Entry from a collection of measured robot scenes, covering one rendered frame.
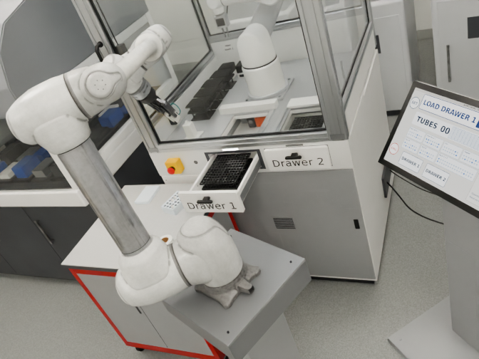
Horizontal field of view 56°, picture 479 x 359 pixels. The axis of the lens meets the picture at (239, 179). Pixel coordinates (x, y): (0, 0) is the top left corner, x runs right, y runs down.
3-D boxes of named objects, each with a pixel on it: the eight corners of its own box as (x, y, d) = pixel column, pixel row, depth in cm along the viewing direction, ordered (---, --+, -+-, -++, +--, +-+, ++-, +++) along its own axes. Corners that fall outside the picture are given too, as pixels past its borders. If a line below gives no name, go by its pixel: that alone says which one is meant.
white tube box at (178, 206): (175, 215, 214) (172, 209, 212) (163, 212, 219) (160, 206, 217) (192, 199, 221) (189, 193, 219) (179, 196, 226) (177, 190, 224)
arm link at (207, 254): (249, 274, 148) (224, 225, 136) (198, 299, 147) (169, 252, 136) (237, 245, 162) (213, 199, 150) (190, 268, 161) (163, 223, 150)
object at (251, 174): (241, 206, 192) (237, 196, 188) (189, 206, 203) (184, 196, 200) (269, 152, 220) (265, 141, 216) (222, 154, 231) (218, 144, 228)
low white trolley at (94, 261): (229, 375, 225) (170, 272, 184) (131, 356, 253) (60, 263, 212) (264, 283, 266) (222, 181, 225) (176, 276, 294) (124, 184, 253)
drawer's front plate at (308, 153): (331, 168, 196) (326, 147, 190) (269, 170, 209) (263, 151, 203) (332, 165, 198) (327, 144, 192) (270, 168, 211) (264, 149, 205)
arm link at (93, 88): (115, 51, 129) (71, 72, 129) (106, 50, 112) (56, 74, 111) (137, 94, 133) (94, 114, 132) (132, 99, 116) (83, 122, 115)
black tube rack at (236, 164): (238, 194, 199) (234, 182, 195) (204, 194, 207) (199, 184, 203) (254, 164, 215) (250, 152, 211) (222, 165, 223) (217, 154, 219)
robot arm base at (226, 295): (236, 315, 144) (229, 303, 141) (193, 290, 160) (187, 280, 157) (271, 274, 152) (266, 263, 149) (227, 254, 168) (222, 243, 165)
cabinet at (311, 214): (381, 290, 237) (356, 168, 194) (211, 276, 284) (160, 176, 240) (398, 177, 305) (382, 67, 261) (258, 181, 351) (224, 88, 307)
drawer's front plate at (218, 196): (244, 212, 190) (236, 192, 184) (186, 212, 204) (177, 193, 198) (245, 209, 192) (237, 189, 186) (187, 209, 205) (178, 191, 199)
